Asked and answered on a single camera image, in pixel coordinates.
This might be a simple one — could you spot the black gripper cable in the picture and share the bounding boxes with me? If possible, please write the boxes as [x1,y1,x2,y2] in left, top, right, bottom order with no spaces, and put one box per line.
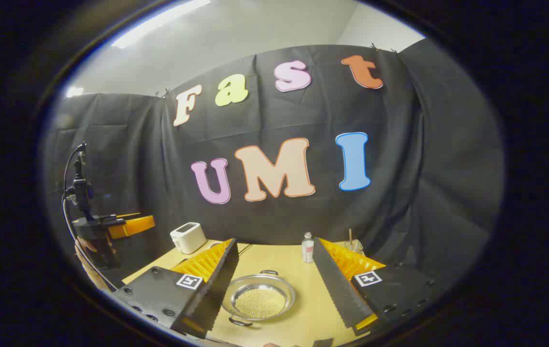
[62,143,120,291]

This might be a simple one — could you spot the clear bottle with white label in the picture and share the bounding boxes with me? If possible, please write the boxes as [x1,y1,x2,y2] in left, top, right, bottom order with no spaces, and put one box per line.
[301,232,315,264]

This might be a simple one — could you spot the steel pot with black handles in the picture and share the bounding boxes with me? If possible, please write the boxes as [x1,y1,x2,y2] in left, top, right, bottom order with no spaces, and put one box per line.
[221,270,297,327]

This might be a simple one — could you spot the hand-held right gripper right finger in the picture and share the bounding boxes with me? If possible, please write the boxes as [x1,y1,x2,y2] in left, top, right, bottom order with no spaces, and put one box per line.
[313,237,441,337]

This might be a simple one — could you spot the pile of yellow soybeans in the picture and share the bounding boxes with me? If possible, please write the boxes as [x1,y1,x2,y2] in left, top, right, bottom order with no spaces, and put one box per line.
[234,288,287,319]

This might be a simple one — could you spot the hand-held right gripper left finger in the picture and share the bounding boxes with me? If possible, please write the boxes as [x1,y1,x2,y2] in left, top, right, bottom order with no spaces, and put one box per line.
[113,238,240,339]

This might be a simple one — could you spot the white toaster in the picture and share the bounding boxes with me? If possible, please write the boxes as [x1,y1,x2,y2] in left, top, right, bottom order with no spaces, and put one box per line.
[170,222,207,254]

